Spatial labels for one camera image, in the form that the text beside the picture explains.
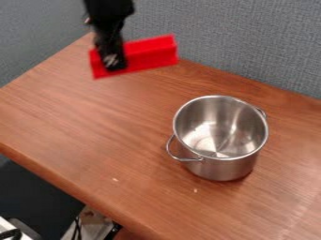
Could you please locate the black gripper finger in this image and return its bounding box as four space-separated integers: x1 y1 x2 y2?
94 29 129 72

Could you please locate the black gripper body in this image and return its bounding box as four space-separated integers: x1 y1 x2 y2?
82 0 137 41

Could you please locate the red rectangular block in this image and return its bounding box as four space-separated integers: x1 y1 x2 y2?
90 35 178 80

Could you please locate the metal pot with handles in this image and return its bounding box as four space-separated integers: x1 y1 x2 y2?
166 95 271 181

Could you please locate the white object bottom left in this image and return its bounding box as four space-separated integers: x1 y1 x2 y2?
0 217 33 240

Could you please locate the metal table leg frame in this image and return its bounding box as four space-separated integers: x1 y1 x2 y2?
61 206 122 240

